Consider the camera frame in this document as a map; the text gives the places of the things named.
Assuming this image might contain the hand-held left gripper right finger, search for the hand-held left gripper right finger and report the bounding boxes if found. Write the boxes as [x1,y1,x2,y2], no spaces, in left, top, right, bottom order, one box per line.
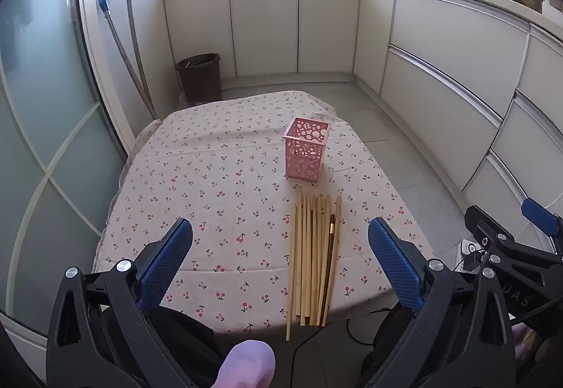
[365,216,519,388]

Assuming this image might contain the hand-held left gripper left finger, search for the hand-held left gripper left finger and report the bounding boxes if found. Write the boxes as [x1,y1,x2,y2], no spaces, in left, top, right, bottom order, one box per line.
[46,217,194,388]

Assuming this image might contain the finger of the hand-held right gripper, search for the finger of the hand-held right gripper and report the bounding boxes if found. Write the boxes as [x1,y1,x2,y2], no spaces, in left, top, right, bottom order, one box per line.
[520,197,563,238]
[464,204,563,279]

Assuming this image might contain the dark chopstick with gold band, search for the dark chopstick with gold band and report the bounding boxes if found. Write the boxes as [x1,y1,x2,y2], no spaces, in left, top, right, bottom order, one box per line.
[319,214,337,320]

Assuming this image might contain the bunch of wooden chopsticks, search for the bunch of wooden chopsticks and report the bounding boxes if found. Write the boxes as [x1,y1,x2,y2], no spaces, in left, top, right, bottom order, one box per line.
[286,189,343,341]

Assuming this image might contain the pink perforated utensil holder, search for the pink perforated utensil holder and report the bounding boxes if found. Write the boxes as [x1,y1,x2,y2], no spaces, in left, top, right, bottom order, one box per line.
[282,116,331,183]

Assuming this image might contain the white power strip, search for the white power strip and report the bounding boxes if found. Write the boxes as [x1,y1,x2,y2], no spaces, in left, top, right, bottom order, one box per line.
[458,238,483,271]

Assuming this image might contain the cherry print tablecloth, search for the cherry print tablecloth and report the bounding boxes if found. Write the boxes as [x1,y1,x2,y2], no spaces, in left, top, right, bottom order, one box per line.
[97,90,436,336]

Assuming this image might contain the pink trouser leg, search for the pink trouser leg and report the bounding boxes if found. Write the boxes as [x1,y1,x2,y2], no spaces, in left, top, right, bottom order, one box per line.
[213,339,277,388]

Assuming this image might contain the white kitchen cabinets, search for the white kitchen cabinets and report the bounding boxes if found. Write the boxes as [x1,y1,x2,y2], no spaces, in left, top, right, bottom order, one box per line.
[160,0,563,250]

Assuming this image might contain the frosted glass sliding door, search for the frosted glass sliding door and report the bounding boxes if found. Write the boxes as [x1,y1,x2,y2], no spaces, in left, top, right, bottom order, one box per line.
[0,0,135,333]

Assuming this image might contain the brown trash bin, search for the brown trash bin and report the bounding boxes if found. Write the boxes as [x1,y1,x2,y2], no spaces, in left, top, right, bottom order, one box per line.
[177,53,223,106]

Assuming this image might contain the black cable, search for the black cable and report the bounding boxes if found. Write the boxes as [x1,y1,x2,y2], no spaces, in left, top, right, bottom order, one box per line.
[292,308,399,388]

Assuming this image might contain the mop handle with black tip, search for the mop handle with black tip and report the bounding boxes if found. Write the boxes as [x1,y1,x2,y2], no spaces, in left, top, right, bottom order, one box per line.
[124,0,156,120]

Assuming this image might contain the mop handle with blue tip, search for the mop handle with blue tip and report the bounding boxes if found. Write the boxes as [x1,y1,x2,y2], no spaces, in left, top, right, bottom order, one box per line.
[94,0,156,121]

